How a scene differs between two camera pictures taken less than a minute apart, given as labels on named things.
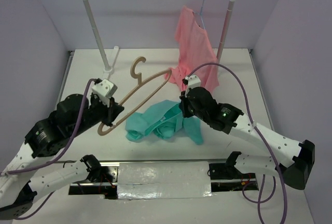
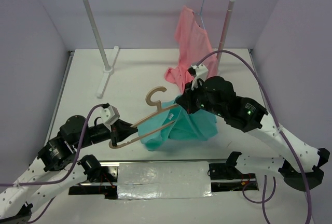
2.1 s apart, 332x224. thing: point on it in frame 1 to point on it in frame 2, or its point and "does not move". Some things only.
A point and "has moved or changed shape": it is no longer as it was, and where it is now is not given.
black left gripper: x=111 y=111 to x=120 y=130
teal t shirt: x=163 y=120 has moved or changed shape
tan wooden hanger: x=141 y=84 to x=159 y=109
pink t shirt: x=195 y=50 does not move
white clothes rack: x=109 y=70 does not move
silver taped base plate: x=160 y=180 does not move
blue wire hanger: x=201 y=13 does not move
